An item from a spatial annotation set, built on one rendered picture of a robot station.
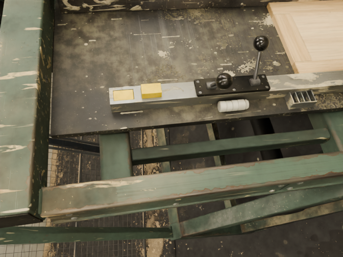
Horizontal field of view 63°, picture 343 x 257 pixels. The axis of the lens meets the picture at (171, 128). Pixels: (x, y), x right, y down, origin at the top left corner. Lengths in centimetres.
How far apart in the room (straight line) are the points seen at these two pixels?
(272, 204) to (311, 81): 64
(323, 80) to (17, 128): 78
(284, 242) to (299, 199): 94
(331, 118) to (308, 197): 44
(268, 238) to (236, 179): 162
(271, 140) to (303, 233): 136
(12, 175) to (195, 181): 36
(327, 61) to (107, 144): 69
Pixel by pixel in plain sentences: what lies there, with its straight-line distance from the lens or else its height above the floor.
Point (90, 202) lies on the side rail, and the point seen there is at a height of 169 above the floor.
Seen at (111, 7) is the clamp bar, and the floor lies 161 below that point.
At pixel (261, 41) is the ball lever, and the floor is 143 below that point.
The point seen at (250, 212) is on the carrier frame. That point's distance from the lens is 139.
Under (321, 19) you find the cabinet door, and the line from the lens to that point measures 112.
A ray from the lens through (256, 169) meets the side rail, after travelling 67.
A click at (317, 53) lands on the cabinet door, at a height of 114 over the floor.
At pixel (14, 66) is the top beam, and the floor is 184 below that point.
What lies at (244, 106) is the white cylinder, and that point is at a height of 137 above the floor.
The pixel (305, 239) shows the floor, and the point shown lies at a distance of 214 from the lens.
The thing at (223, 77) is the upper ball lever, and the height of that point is 152.
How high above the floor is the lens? 199
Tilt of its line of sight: 42 degrees down
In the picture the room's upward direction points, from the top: 74 degrees counter-clockwise
